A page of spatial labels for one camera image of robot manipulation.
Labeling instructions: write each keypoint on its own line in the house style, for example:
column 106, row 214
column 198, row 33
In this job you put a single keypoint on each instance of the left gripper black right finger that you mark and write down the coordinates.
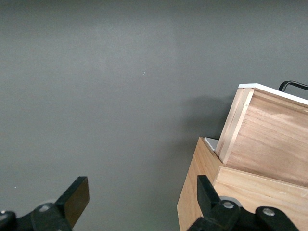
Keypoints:
column 207, row 199

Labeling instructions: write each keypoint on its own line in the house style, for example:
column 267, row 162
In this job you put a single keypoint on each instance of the wooden drawer cabinet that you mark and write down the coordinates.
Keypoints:
column 260, row 192

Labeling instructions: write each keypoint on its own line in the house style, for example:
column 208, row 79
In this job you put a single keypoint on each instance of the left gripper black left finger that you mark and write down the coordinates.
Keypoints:
column 74, row 199

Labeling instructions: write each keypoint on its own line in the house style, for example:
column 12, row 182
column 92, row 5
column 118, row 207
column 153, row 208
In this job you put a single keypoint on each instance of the dark grey table mat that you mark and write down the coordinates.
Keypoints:
column 96, row 96

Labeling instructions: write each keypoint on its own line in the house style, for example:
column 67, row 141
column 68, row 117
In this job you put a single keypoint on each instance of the white-fronted wooden drawer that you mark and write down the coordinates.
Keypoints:
column 269, row 134

